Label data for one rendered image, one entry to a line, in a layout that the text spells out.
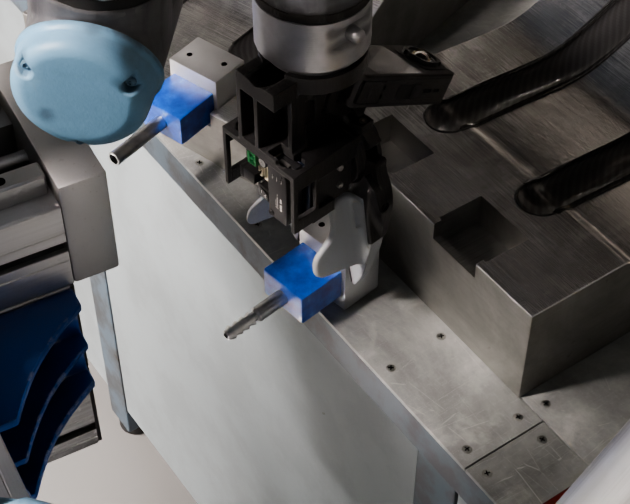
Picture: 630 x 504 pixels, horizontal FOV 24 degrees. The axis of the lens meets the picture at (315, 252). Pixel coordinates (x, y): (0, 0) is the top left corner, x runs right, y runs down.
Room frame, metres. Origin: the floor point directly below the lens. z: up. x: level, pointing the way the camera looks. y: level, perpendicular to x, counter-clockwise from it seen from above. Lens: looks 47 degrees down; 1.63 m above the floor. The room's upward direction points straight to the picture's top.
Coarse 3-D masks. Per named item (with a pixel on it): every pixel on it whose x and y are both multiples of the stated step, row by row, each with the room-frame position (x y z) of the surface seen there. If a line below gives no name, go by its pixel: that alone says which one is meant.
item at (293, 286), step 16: (320, 224) 0.76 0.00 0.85; (304, 240) 0.75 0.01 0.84; (320, 240) 0.74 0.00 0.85; (288, 256) 0.74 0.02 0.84; (304, 256) 0.74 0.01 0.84; (272, 272) 0.72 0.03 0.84; (288, 272) 0.72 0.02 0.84; (304, 272) 0.72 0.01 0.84; (336, 272) 0.72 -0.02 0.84; (368, 272) 0.74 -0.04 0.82; (272, 288) 0.72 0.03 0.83; (288, 288) 0.71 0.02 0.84; (304, 288) 0.71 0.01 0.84; (320, 288) 0.71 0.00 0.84; (336, 288) 0.72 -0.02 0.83; (352, 288) 0.72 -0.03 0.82; (368, 288) 0.74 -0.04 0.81; (272, 304) 0.70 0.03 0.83; (288, 304) 0.71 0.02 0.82; (304, 304) 0.70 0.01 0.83; (320, 304) 0.71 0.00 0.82; (352, 304) 0.73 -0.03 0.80; (240, 320) 0.68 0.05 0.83; (256, 320) 0.69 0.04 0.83; (304, 320) 0.70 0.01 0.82; (224, 336) 0.67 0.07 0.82
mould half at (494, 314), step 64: (576, 0) 0.97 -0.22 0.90; (448, 64) 0.91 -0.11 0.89; (512, 64) 0.91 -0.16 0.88; (512, 128) 0.83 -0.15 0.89; (576, 128) 0.83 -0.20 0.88; (448, 192) 0.76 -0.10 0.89; (512, 192) 0.76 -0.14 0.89; (384, 256) 0.77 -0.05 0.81; (448, 256) 0.71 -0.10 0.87; (512, 256) 0.69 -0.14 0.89; (576, 256) 0.69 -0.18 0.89; (448, 320) 0.70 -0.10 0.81; (512, 320) 0.65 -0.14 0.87; (576, 320) 0.66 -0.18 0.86; (512, 384) 0.64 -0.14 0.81
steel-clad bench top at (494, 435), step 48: (480, 0) 1.10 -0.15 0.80; (528, 0) 1.10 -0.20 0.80; (432, 48) 1.03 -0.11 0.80; (240, 192) 0.85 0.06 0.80; (288, 240) 0.79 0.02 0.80; (384, 288) 0.74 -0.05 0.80; (384, 336) 0.69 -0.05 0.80; (432, 336) 0.69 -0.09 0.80; (624, 336) 0.69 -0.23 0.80; (384, 384) 0.65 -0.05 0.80; (432, 384) 0.65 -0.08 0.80; (480, 384) 0.65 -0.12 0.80; (576, 384) 0.65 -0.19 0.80; (624, 384) 0.65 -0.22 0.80; (432, 432) 0.61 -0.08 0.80; (480, 432) 0.61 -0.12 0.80; (528, 432) 0.61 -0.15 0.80; (576, 432) 0.61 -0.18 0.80; (480, 480) 0.57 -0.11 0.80; (528, 480) 0.57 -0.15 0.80
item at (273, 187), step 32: (256, 64) 0.71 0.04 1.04; (352, 64) 0.71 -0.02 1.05; (256, 96) 0.70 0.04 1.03; (288, 96) 0.69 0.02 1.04; (320, 96) 0.72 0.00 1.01; (224, 128) 0.72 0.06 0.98; (256, 128) 0.70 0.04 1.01; (288, 128) 0.70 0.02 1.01; (320, 128) 0.72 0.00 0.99; (352, 128) 0.72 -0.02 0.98; (224, 160) 0.72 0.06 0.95; (256, 160) 0.71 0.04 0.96; (288, 160) 0.70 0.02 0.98; (320, 160) 0.69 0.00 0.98; (352, 160) 0.71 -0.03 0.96; (288, 192) 0.68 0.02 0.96; (320, 192) 0.70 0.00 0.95; (288, 224) 0.68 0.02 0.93
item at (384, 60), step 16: (384, 48) 0.79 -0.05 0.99; (400, 48) 0.81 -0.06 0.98; (416, 48) 0.81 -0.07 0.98; (368, 64) 0.75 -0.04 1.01; (384, 64) 0.76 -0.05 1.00; (400, 64) 0.77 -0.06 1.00; (416, 64) 0.78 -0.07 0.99; (432, 64) 0.79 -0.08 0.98; (368, 80) 0.73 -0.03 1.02; (384, 80) 0.74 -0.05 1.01; (400, 80) 0.75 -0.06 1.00; (416, 80) 0.76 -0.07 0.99; (432, 80) 0.77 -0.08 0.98; (448, 80) 0.79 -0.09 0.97; (352, 96) 0.72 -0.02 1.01; (368, 96) 0.73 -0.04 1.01; (384, 96) 0.74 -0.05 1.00; (400, 96) 0.75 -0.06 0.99; (416, 96) 0.76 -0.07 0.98; (432, 96) 0.77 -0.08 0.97
